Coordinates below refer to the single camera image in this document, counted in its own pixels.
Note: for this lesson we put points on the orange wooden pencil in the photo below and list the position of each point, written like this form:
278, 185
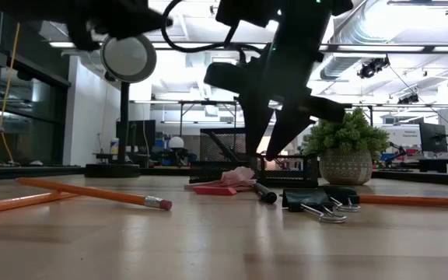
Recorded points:
14, 203
92, 191
414, 200

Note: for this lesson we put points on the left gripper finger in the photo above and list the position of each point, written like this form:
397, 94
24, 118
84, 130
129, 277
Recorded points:
142, 21

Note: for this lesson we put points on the silver ceiling duct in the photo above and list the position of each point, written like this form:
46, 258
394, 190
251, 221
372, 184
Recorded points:
344, 39

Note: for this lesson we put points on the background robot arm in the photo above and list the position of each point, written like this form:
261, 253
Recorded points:
397, 149

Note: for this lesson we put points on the black ceiling track fixture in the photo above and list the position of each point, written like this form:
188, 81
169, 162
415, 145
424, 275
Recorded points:
372, 68
408, 99

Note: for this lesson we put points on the small white canister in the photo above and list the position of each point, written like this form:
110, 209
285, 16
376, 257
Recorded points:
114, 147

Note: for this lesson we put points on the black table frame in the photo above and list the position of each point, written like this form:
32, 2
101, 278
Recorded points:
33, 171

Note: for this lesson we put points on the pink sticky note pad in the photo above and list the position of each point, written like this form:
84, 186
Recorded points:
239, 175

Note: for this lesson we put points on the black binder clip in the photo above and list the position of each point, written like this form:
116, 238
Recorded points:
305, 198
344, 192

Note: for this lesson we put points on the black background desk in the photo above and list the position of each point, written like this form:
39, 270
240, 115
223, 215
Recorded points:
442, 165

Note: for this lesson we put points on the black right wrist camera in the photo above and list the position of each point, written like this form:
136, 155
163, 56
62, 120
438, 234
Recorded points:
243, 11

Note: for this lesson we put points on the green plant in patterned pot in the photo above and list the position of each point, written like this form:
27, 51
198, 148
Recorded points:
344, 167

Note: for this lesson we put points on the black mesh desk organizer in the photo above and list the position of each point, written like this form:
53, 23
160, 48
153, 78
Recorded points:
208, 173

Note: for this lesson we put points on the black background rig frame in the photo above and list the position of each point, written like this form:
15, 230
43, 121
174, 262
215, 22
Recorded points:
208, 102

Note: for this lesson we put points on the black desk lamp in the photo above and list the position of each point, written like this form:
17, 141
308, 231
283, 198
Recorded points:
128, 58

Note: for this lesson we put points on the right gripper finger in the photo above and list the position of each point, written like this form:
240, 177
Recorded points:
258, 124
290, 130

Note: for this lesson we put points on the orange eraser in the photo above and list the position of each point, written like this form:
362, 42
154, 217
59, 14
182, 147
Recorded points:
214, 190

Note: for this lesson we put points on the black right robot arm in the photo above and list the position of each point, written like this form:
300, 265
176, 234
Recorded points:
338, 5

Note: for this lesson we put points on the black computer monitor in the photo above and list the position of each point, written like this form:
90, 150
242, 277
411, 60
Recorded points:
433, 138
142, 132

